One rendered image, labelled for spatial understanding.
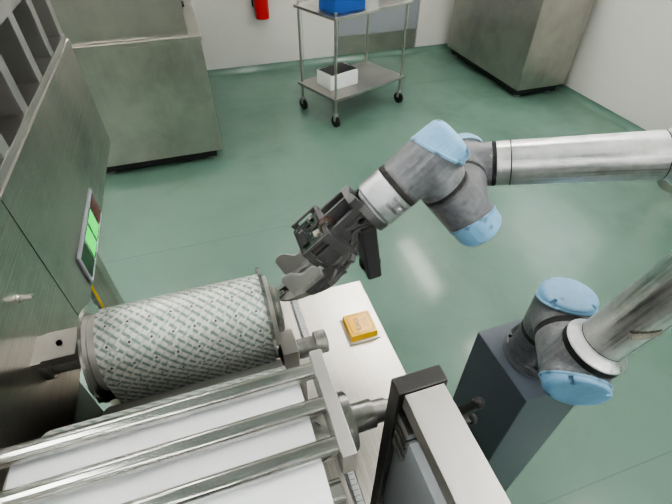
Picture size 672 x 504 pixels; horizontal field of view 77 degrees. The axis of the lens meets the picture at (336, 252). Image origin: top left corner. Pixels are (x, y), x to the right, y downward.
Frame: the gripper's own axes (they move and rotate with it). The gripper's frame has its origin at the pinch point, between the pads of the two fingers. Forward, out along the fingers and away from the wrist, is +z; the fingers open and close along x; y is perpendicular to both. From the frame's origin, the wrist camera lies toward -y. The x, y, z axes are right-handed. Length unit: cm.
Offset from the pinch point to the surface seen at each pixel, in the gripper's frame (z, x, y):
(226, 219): 87, -188, -92
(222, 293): 4.5, 1.5, 10.3
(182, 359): 13.3, 7.8, 11.3
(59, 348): 23.7, 2.5, 23.3
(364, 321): 5.9, -14.4, -39.2
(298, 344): 4.8, 5.3, -5.5
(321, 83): -13, -320, -138
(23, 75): 17, -53, 41
